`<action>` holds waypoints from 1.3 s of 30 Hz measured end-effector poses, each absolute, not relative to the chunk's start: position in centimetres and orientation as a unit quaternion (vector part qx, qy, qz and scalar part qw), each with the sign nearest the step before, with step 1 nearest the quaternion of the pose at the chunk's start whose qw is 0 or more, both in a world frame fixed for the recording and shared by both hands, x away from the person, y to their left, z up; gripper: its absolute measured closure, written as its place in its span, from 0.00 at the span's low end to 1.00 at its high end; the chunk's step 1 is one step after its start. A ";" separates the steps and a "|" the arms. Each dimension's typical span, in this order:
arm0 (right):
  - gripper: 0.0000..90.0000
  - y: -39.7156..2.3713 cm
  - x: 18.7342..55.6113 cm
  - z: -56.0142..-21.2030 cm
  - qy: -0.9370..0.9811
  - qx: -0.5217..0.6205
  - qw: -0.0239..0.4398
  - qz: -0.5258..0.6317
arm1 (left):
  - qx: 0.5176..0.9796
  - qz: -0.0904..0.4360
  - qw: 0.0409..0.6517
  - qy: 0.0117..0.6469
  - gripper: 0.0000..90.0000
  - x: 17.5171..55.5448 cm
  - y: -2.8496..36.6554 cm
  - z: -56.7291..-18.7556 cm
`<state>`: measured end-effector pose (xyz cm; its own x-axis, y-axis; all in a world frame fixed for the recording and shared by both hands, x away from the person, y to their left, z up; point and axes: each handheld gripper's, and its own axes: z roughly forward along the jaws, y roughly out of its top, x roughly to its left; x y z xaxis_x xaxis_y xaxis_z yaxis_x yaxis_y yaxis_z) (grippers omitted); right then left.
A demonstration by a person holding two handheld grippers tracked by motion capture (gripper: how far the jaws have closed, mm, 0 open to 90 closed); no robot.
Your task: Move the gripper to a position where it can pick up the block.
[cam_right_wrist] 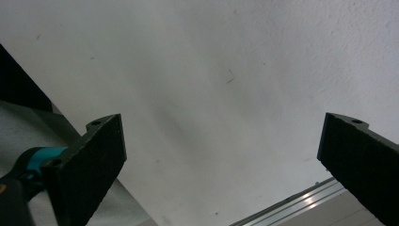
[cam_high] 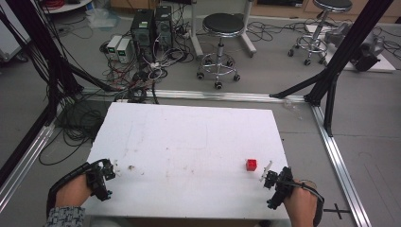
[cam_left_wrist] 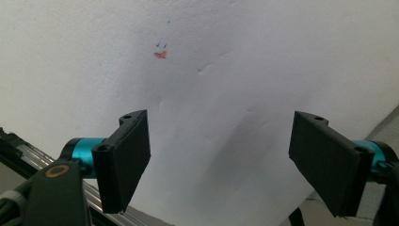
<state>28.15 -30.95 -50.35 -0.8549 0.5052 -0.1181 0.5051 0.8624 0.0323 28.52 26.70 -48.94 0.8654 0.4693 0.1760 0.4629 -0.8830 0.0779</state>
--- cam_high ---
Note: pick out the white panel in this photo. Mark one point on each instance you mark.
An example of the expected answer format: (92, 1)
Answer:
(9, 34)

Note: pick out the clear plastic scrap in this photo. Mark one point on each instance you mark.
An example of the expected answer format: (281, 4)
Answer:
(291, 108)

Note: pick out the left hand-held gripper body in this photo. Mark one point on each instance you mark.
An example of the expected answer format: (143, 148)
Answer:
(98, 181)

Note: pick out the black tape cross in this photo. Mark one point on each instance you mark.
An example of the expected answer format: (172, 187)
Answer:
(338, 210)

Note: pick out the black computer tower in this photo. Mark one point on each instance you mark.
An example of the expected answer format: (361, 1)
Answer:
(164, 28)
(142, 31)

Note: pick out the black frame post with braces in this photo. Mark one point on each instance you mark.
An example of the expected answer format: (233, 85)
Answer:
(353, 41)

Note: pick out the small brown crumb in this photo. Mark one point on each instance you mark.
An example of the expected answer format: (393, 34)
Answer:
(130, 167)

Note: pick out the grey machine on board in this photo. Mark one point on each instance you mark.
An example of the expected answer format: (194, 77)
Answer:
(369, 50)

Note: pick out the person's right hand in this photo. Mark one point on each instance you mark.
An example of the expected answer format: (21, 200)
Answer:
(302, 205)

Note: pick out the black floor beam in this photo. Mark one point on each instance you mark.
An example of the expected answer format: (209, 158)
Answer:
(19, 152)

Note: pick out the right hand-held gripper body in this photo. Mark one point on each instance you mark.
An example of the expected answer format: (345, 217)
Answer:
(282, 187)

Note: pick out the white metal stand legs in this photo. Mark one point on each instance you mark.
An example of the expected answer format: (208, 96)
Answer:
(196, 38)

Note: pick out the aluminium floor rail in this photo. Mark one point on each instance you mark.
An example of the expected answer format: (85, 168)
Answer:
(220, 95)
(25, 161)
(340, 170)

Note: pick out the person's left hand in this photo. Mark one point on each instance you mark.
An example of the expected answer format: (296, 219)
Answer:
(74, 192)

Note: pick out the black round stool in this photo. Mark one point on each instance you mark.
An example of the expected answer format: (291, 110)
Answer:
(223, 24)
(332, 3)

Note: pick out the white floor board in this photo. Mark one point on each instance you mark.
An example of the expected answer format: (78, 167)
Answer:
(383, 65)

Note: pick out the round white table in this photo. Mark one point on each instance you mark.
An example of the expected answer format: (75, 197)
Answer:
(67, 7)

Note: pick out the white power supply box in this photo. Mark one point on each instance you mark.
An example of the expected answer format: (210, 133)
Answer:
(113, 44)
(123, 50)

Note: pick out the red cube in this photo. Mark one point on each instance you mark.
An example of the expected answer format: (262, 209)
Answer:
(251, 165)

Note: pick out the clear plastic bag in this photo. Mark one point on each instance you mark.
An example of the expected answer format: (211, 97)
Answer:
(102, 17)

